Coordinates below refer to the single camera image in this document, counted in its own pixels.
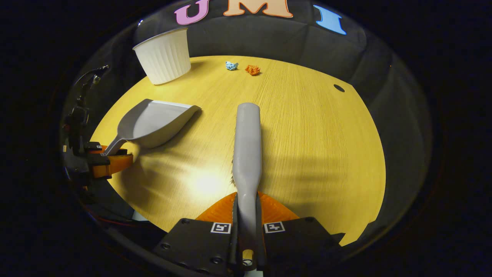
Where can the small grey broom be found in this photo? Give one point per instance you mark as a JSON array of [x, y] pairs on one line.
[[248, 154]]

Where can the black backdrop cloth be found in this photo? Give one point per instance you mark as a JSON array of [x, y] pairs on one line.
[[269, 38]]

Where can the blue paper trash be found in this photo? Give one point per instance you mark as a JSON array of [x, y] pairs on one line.
[[231, 65]]

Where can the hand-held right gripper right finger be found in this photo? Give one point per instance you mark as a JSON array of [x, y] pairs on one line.
[[296, 242]]

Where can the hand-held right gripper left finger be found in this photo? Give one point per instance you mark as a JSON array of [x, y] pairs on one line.
[[200, 242]]

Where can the grey dustpan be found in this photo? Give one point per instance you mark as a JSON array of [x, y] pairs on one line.
[[153, 123]]

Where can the orange paper trash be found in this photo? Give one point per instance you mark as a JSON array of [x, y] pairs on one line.
[[253, 70]]

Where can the white garbage bin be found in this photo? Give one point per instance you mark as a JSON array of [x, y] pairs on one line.
[[165, 57]]

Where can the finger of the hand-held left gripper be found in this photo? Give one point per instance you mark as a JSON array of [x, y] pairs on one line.
[[115, 166], [96, 147]]

